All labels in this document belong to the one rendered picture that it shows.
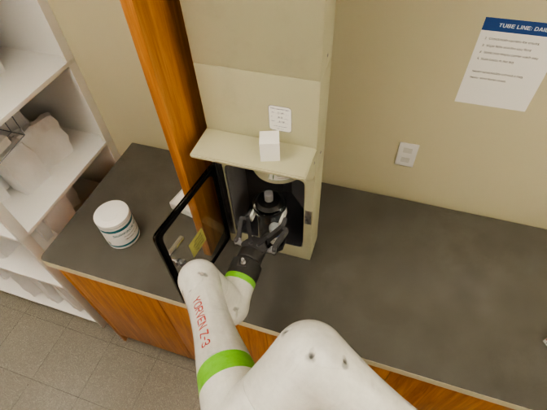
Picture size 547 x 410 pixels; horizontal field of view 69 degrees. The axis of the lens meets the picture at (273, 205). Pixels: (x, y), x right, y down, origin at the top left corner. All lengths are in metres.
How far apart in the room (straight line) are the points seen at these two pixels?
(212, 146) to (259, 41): 0.32
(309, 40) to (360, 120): 0.69
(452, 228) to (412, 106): 0.53
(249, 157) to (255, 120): 0.10
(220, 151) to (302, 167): 0.22
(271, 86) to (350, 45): 0.46
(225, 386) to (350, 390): 0.21
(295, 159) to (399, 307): 0.69
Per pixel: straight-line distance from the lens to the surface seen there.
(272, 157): 1.02
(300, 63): 0.93
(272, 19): 0.90
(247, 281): 1.12
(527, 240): 1.80
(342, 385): 0.66
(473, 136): 1.55
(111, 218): 1.58
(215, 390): 0.74
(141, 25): 0.95
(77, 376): 2.60
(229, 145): 1.09
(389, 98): 1.46
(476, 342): 1.50
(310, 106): 0.98
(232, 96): 1.05
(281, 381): 0.65
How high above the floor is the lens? 2.23
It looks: 51 degrees down
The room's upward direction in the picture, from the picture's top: 4 degrees counter-clockwise
